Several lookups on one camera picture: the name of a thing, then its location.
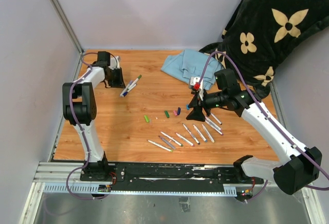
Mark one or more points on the grey blue cap marker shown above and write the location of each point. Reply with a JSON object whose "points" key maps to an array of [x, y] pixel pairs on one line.
{"points": [[125, 90]]}

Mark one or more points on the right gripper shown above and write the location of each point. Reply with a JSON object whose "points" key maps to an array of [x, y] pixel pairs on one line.
{"points": [[196, 113]]}

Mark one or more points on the red pink cap marker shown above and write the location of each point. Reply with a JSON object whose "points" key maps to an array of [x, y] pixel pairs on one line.
{"points": [[184, 139]]}

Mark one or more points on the light blue cloth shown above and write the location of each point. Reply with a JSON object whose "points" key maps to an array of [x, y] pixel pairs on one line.
{"points": [[190, 63]]}

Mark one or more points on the light green marker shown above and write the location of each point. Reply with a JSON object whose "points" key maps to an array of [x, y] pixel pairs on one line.
{"points": [[159, 145]]}

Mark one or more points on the dark blue cap marker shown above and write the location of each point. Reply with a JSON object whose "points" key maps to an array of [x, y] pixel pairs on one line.
{"points": [[191, 134]]}

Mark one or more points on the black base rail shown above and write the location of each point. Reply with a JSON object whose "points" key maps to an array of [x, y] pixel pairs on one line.
{"points": [[164, 177]]}

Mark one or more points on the aluminium corner post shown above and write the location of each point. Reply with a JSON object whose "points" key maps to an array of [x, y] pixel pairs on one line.
{"points": [[65, 22]]}

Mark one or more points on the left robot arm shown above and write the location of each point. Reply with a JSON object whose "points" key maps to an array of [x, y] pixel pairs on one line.
{"points": [[80, 110]]}

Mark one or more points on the magenta cap marker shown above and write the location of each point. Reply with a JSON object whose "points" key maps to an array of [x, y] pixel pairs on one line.
{"points": [[214, 127]]}

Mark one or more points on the light green pen cap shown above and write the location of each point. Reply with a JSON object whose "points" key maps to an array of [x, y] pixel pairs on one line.
{"points": [[146, 118]]}

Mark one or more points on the navy green marker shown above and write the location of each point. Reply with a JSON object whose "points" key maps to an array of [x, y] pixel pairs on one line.
{"points": [[133, 85]]}

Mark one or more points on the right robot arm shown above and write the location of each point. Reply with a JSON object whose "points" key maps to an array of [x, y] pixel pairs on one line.
{"points": [[297, 165]]}

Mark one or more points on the black marker pen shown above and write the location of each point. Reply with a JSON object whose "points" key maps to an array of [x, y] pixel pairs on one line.
{"points": [[216, 118]]}

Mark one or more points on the light blue cap marker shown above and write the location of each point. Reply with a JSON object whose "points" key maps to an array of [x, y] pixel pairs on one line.
{"points": [[200, 133]]}

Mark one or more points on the green cap marker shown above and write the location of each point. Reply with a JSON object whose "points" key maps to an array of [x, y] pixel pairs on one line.
{"points": [[171, 138]]}

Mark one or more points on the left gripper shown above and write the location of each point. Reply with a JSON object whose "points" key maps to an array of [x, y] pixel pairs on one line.
{"points": [[120, 82]]}

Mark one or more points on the black floral blanket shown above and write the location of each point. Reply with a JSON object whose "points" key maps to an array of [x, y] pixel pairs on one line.
{"points": [[261, 34]]}

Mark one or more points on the pink marker pen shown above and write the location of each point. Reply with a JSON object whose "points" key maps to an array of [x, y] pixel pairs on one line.
{"points": [[215, 123]]}

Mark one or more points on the white slim marker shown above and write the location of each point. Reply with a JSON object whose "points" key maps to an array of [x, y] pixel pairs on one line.
{"points": [[208, 134]]}

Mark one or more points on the lavender marker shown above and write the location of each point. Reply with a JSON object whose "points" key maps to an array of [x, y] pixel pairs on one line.
{"points": [[167, 143]]}

